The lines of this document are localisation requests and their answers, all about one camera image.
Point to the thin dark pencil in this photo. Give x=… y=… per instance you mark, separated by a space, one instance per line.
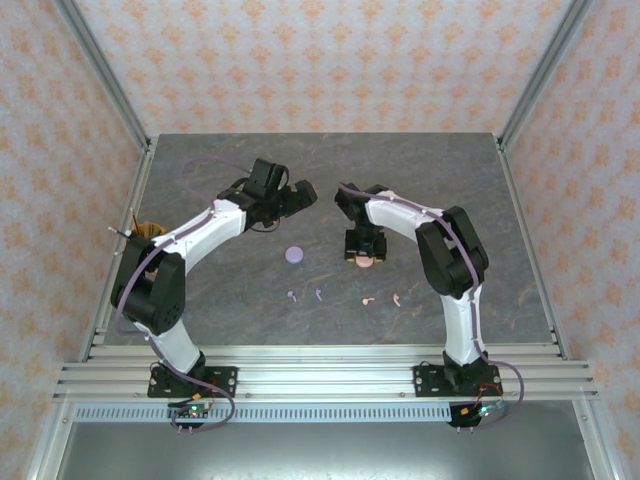
x=134 y=217

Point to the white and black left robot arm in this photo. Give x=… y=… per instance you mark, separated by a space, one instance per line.
x=220 y=220

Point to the black pen with white tip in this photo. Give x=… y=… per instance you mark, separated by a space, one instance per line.
x=120 y=232

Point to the aluminium side rail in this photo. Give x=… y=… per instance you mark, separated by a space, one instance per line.
x=526 y=225
x=136 y=190

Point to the yellow pen holder cup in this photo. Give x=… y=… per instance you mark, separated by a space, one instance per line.
x=147 y=231

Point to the aluminium frame post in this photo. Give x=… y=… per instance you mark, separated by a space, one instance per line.
x=542 y=75
x=107 y=75

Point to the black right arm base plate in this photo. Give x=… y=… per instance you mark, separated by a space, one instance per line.
x=427 y=380

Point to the purple earbud charging case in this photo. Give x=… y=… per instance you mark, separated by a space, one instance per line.
x=293 y=255

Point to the controller board with green LED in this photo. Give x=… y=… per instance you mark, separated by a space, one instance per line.
x=192 y=412
x=480 y=412

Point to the grey metal sheet panel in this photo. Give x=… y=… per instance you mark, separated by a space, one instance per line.
x=320 y=450

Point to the aluminium cross rail beam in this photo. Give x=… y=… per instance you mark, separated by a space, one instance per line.
x=325 y=380

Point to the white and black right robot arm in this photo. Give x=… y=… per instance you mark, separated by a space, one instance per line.
x=460 y=325

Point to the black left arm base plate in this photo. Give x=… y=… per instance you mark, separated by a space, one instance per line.
x=225 y=380

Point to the pink earbud charging case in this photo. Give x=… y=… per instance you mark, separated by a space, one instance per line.
x=365 y=262

